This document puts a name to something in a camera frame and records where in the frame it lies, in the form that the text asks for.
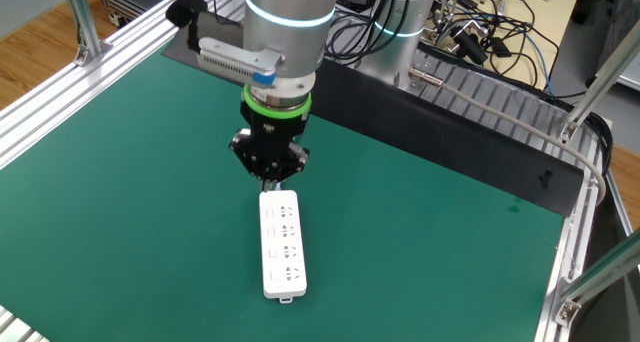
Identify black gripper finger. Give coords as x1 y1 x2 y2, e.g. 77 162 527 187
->
228 127 274 192
271 144 311 192

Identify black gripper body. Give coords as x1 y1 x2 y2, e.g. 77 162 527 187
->
240 100 307 179

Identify white four-socket power strip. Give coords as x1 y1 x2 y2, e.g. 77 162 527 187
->
258 189 308 305

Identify green table mat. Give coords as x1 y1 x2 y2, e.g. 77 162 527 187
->
0 46 566 342

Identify silver metal clamp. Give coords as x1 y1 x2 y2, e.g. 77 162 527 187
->
432 17 492 48

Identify small black box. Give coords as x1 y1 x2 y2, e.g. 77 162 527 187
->
489 36 512 58

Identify yellow wooden desk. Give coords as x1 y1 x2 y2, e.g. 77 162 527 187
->
439 0 585 91

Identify grey cabinet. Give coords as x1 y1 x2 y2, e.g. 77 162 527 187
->
572 0 640 91

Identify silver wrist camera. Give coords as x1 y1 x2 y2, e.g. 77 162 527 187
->
196 35 285 88

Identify long black arm cable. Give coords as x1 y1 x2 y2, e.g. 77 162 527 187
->
324 0 416 67

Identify aluminium table frame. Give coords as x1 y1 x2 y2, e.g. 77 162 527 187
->
0 0 640 342

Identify aluminium frame post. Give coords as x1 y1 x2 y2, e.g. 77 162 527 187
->
558 19 640 144
62 0 114 67
552 231 640 328

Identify tangled black desk cables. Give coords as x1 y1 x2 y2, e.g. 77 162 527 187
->
434 0 561 91

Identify blue cable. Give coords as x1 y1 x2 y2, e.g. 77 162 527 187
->
519 29 556 97

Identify black cable bundle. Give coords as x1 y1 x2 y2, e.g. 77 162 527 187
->
579 110 615 179

